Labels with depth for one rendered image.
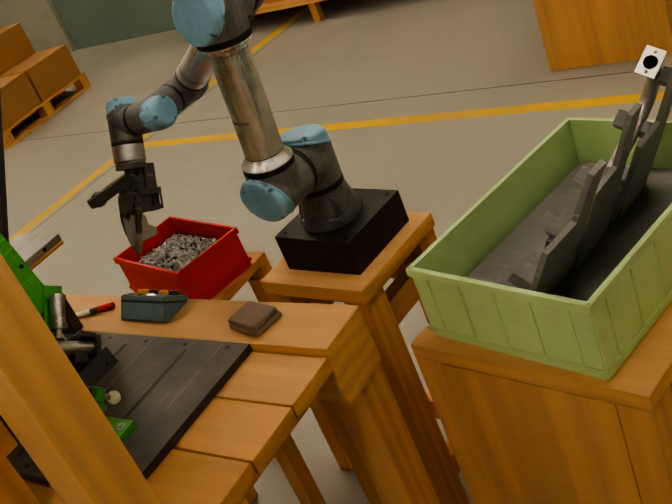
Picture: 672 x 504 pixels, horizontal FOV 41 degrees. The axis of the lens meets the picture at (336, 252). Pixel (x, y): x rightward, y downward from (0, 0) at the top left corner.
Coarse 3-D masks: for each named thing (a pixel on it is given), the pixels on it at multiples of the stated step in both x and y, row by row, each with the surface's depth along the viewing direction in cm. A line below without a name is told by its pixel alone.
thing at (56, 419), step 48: (0, 288) 116; (0, 336) 116; (48, 336) 122; (0, 384) 120; (48, 384) 122; (48, 432) 122; (96, 432) 129; (0, 480) 159; (48, 480) 132; (96, 480) 129; (144, 480) 136
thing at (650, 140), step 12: (660, 84) 172; (660, 108) 173; (660, 120) 175; (648, 132) 172; (660, 132) 179; (648, 144) 174; (636, 156) 171; (648, 156) 179; (636, 168) 174; (648, 168) 186; (636, 180) 180; (624, 192) 178; (636, 192) 186; (624, 204) 180; (612, 216) 181
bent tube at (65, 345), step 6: (60, 342) 190; (66, 342) 191; (72, 342) 192; (78, 342) 193; (84, 342) 194; (90, 342) 195; (66, 348) 191; (72, 348) 192; (78, 348) 193; (84, 348) 194; (90, 348) 195
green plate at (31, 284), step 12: (0, 240) 189; (0, 252) 189; (12, 252) 191; (12, 264) 190; (24, 264) 192; (24, 276) 192; (36, 276) 193; (24, 288) 191; (36, 288) 193; (36, 300) 192
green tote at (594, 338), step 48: (576, 144) 208; (528, 192) 199; (480, 240) 189; (432, 288) 174; (480, 288) 163; (624, 288) 154; (480, 336) 173; (528, 336) 162; (576, 336) 153; (624, 336) 156
